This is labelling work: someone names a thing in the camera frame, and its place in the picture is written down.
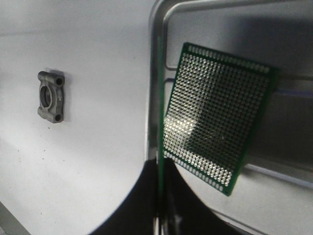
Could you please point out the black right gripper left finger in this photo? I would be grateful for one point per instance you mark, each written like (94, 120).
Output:
(135, 215)

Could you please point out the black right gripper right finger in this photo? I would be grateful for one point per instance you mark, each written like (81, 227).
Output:
(184, 213)

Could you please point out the green perforated circuit board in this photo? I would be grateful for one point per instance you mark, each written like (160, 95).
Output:
(215, 107)

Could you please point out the silver metal tray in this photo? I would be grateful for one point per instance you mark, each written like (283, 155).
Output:
(274, 192)

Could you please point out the grey metal bearing block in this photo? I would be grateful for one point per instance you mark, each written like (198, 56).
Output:
(51, 96)

